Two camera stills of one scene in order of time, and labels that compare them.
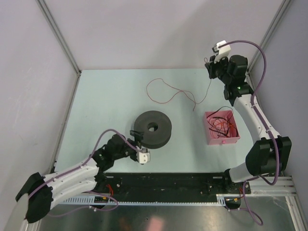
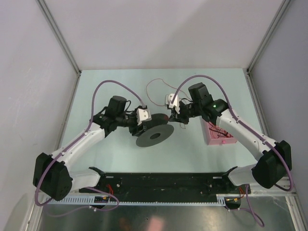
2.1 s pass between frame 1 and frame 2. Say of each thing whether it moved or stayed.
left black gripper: moved
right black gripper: moved
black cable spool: moved
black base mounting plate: stayed
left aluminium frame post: stayed
